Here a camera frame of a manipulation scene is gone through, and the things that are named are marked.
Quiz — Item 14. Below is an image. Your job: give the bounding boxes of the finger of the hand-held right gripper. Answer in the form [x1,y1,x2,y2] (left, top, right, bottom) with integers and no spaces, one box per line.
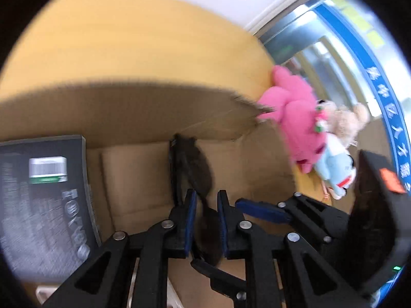
[191,258,248,308]
[235,192,350,245]

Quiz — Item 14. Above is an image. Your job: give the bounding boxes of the glass partition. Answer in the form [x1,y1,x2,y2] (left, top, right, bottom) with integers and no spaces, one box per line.
[247,0,411,199]

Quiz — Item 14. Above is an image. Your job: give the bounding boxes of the cardboard box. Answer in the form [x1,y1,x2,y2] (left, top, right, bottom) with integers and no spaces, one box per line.
[0,0,360,206]
[0,79,299,308]

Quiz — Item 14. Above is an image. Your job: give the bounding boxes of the pink plush toy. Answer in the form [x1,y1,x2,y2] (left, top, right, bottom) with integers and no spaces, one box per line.
[257,65,328,175]

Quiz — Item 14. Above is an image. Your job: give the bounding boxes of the black sunglasses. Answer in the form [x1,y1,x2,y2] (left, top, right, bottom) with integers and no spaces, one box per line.
[169,133,225,265]

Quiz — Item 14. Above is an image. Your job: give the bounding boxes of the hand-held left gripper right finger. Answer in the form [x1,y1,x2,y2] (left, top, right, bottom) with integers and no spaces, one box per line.
[217,190,373,308]

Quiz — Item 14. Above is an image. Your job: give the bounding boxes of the light blue plush toy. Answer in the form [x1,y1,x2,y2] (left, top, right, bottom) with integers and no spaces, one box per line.
[313,135,357,199]

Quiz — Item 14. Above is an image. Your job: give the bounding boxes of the black printed box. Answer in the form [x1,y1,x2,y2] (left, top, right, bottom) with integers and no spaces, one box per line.
[0,135,101,283]

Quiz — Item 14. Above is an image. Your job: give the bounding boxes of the blue band decal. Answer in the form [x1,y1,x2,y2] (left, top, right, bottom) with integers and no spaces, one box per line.
[313,3,411,193]

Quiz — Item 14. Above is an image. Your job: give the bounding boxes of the yellow sticky note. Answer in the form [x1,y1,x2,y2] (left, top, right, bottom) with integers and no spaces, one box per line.
[343,6,362,21]
[368,30,385,48]
[355,17,373,33]

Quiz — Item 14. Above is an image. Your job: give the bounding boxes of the beige plush toy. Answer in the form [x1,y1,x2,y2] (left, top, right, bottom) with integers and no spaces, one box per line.
[321,101,370,148]

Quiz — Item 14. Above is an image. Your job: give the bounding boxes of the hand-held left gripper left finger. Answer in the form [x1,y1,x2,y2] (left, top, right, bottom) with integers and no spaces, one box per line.
[42,189,197,308]

